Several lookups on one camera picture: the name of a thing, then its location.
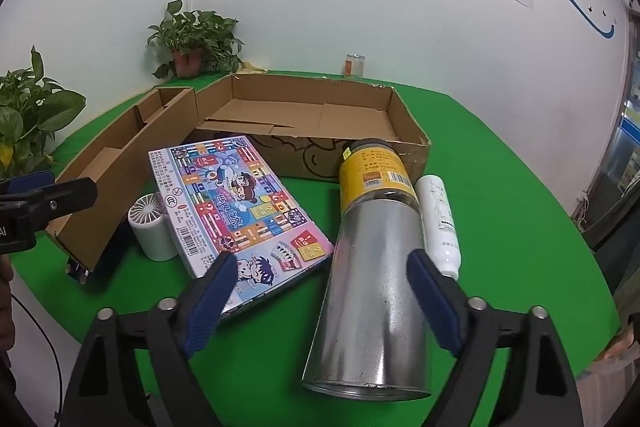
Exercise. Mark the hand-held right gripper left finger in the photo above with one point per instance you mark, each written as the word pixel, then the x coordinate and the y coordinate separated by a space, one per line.
pixel 210 302

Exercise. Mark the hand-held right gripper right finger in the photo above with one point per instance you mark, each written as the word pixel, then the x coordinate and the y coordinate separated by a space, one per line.
pixel 435 302

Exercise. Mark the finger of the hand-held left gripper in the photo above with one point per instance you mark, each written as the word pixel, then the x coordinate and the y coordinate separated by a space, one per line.
pixel 30 181
pixel 65 197

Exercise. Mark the silver metal tin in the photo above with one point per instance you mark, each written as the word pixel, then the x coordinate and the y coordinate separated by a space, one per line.
pixel 370 297

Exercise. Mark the narrow cardboard insert tray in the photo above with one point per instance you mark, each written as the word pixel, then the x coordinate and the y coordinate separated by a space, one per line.
pixel 125 167

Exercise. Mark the white spray bottle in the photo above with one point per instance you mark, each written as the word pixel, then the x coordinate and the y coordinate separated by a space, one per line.
pixel 440 227

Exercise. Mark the colourful printed packet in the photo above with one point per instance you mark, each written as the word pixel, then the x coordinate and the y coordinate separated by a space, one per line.
pixel 240 217

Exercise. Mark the yellow label jar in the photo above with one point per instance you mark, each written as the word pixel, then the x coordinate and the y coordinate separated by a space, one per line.
pixel 370 172

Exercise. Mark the large shallow cardboard box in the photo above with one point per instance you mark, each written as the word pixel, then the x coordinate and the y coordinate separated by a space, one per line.
pixel 300 117

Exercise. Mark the large leaf green plant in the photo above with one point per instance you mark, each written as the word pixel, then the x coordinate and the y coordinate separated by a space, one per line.
pixel 30 107

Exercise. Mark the green tablecloth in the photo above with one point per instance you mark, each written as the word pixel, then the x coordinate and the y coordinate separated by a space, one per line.
pixel 500 207

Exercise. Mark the potted plant in red pot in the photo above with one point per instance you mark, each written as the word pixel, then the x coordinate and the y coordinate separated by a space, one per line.
pixel 187 62

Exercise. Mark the yellow cloth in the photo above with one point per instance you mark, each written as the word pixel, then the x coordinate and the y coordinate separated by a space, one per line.
pixel 250 67

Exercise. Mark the glass door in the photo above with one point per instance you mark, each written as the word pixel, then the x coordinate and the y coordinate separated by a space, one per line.
pixel 625 147

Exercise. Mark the glass jar with orange label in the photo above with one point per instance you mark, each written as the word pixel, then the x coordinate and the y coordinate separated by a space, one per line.
pixel 354 66

